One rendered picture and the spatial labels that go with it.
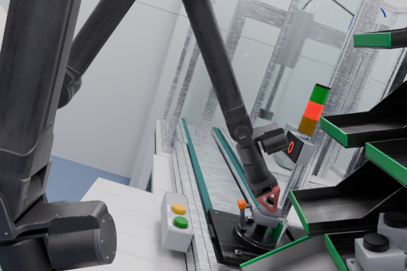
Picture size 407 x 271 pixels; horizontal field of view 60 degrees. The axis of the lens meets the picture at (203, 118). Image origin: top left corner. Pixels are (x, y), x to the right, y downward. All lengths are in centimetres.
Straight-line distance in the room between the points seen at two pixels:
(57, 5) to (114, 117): 291
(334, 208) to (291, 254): 15
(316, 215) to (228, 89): 33
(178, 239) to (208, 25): 54
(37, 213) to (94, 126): 289
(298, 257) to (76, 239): 51
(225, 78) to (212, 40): 9
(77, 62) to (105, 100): 244
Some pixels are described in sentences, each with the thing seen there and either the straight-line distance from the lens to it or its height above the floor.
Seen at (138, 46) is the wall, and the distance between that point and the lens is 312.
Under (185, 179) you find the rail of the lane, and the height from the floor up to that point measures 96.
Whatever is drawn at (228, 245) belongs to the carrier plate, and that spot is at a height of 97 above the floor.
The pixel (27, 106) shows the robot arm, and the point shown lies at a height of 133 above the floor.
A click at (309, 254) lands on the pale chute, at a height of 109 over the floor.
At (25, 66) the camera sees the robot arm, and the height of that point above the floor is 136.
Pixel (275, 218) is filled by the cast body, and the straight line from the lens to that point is 98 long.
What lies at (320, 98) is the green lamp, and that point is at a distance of 111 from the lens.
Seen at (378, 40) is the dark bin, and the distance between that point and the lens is 61.
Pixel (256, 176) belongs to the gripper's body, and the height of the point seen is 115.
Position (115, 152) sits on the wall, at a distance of 334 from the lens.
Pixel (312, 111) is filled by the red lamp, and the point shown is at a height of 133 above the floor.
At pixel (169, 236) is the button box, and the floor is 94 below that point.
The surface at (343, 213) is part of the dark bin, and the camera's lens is 70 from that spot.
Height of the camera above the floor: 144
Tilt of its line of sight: 12 degrees down
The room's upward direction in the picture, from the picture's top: 18 degrees clockwise
